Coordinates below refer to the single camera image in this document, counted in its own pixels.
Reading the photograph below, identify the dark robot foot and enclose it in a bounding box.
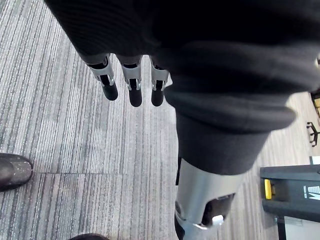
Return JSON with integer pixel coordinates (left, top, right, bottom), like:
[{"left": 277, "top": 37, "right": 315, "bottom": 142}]
[
  {"left": 66, "top": 232, "right": 111, "bottom": 240},
  {"left": 0, "top": 153, "right": 34, "bottom": 193}
]

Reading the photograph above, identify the wooden furniture with black frame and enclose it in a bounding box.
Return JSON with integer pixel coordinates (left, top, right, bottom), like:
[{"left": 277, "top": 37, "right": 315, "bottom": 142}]
[{"left": 310, "top": 91, "right": 320, "bottom": 114}]

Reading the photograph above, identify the black case with yellow latch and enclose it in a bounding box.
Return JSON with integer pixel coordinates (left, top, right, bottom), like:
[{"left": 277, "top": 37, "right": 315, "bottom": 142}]
[{"left": 259, "top": 164, "right": 320, "bottom": 224}]

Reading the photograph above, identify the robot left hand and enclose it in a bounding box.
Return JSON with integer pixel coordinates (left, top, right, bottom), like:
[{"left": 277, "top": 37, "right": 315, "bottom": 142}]
[{"left": 44, "top": 0, "right": 320, "bottom": 240}]

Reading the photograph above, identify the black office chair base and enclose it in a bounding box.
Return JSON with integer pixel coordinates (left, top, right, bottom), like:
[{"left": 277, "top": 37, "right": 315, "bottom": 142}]
[{"left": 306, "top": 121, "right": 320, "bottom": 148}]

